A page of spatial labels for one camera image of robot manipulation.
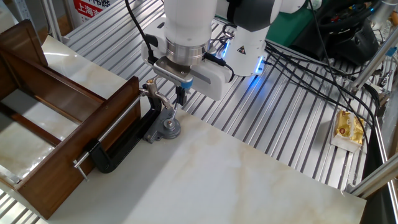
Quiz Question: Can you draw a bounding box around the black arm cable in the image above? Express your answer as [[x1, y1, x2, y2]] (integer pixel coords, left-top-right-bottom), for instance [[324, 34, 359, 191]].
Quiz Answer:
[[124, 0, 160, 72]]

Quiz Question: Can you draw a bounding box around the green board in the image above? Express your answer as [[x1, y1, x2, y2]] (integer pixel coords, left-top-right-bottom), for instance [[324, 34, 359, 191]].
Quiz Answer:
[[266, 6, 315, 48]]

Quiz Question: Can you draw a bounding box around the silver tap spout brass cap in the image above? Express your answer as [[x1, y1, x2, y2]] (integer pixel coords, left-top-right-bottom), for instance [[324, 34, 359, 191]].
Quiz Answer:
[[139, 78, 174, 110]]

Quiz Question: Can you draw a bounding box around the brown wooden drawer box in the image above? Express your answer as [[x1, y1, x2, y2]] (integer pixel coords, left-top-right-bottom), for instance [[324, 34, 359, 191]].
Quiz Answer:
[[0, 19, 142, 220]]

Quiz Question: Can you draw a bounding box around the silver metal pipe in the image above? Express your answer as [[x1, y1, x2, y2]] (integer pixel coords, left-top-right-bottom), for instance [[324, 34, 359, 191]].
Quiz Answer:
[[368, 0, 398, 30]]

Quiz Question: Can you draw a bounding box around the black cable bundle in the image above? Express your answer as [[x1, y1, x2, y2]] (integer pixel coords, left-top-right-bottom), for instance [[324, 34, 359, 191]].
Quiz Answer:
[[264, 39, 379, 131]]

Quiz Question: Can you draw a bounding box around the yellow snack packet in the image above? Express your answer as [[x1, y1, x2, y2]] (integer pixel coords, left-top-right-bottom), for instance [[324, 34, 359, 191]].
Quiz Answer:
[[330, 109, 366, 154]]

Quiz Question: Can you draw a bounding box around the black C-clamp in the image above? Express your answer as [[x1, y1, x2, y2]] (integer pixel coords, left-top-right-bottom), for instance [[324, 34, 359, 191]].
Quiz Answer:
[[73, 81, 163, 182]]

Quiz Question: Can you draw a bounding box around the white marble tile slab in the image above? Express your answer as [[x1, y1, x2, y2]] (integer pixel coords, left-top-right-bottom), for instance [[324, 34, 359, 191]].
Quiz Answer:
[[0, 34, 368, 224]]

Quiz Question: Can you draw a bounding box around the aluminium frame rail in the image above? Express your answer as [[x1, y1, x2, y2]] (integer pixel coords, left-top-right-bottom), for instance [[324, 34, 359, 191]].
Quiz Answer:
[[374, 118, 398, 224]]

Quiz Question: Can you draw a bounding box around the silver wrist camera blue cap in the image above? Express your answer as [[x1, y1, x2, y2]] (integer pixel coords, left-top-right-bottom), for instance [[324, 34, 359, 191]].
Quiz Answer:
[[152, 56, 195, 90]]

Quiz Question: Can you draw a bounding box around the aluminium frame beam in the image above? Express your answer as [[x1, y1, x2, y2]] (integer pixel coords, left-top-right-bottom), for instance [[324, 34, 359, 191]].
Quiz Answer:
[[346, 154, 398, 200]]

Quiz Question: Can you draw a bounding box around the white power strip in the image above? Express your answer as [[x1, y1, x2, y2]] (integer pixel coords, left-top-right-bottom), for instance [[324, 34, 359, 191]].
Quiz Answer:
[[12, 0, 35, 23]]

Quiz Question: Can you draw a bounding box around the red white sign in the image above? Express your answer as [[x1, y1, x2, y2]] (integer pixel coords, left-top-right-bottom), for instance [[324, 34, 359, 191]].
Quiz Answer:
[[73, 0, 112, 24]]

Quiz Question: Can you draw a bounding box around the grey tap valve red knob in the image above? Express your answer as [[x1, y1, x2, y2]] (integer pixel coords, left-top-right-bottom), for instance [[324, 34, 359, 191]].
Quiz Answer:
[[142, 100, 182, 144]]

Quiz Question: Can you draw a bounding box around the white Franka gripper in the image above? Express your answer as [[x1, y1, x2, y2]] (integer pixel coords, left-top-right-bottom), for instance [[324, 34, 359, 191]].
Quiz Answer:
[[141, 17, 234, 105]]

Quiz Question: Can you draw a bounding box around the black looped cable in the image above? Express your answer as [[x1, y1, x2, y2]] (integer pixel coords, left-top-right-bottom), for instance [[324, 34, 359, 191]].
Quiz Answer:
[[210, 22, 236, 45]]

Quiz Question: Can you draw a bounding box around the aluminium frame post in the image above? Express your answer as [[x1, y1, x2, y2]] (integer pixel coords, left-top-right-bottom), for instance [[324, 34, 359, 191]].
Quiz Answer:
[[348, 29, 398, 94], [39, 0, 71, 44]]

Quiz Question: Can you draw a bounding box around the black camera cable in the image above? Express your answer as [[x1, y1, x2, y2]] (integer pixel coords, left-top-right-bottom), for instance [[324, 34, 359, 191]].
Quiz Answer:
[[203, 52, 236, 83]]

